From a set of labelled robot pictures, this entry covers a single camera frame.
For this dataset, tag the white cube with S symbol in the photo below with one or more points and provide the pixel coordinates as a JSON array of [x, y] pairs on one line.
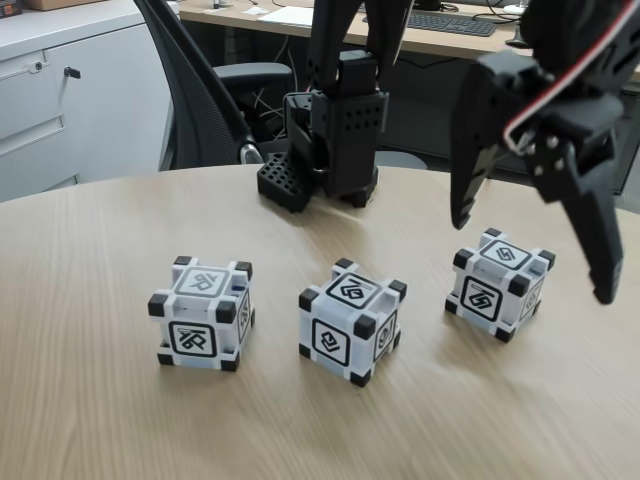
[[482, 300]]

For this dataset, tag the white cube with layered-diamond symbol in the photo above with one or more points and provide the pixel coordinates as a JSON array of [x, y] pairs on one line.
[[330, 345]]

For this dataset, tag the black computer keyboard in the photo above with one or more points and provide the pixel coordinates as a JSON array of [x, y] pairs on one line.
[[450, 25]]

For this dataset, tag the black mesh office chair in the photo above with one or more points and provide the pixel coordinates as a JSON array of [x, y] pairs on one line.
[[200, 100]]

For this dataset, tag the dark box on cabinet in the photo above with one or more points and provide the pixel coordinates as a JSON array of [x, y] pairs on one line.
[[10, 6]]

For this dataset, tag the small white card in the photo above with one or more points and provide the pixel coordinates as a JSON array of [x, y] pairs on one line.
[[255, 10]]

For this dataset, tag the wooden office desk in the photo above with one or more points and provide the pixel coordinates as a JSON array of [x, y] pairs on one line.
[[440, 44]]

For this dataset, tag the white paper sheet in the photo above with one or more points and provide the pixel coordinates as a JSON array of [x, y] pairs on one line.
[[285, 16]]

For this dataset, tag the black cabinet key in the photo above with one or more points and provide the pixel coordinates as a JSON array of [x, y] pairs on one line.
[[72, 73]]

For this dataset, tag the white cube with paperclip symbol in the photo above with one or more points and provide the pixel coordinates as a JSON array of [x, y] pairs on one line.
[[195, 340]]

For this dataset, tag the white filing cabinet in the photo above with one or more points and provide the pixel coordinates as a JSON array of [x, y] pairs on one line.
[[100, 125]]

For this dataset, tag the white round monitor base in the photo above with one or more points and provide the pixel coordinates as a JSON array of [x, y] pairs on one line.
[[514, 9]]

